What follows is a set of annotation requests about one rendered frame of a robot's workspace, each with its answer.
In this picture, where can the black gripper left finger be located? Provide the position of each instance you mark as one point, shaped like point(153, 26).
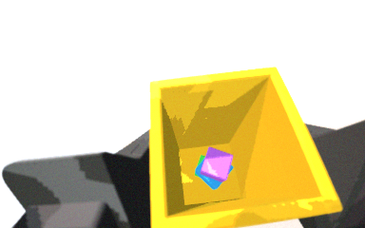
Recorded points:
point(121, 179)

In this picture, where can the small green block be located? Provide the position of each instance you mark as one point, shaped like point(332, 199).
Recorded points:
point(201, 159)

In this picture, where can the small blue block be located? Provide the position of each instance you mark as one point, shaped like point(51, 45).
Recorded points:
point(214, 184)

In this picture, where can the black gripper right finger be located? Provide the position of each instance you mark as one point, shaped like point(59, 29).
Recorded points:
point(342, 152)

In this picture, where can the small purple block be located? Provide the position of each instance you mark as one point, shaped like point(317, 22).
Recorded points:
point(216, 164)

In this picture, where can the yellow square cup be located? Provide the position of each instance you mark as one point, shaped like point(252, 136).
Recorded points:
point(277, 175)

